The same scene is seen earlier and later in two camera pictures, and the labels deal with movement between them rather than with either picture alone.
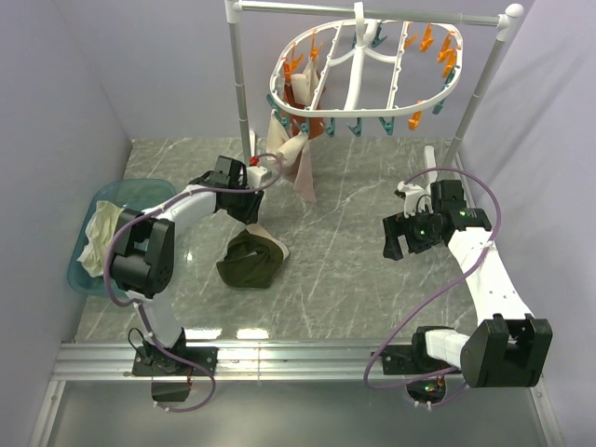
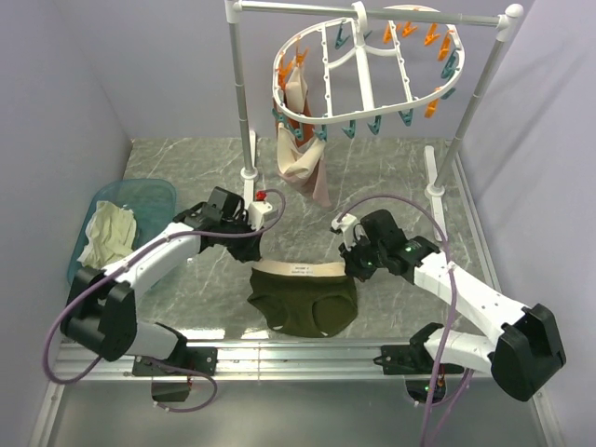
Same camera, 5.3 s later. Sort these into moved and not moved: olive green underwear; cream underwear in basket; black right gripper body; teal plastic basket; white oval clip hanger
Moved: black right gripper body; olive green underwear; white oval clip hanger
Not moved: teal plastic basket; cream underwear in basket
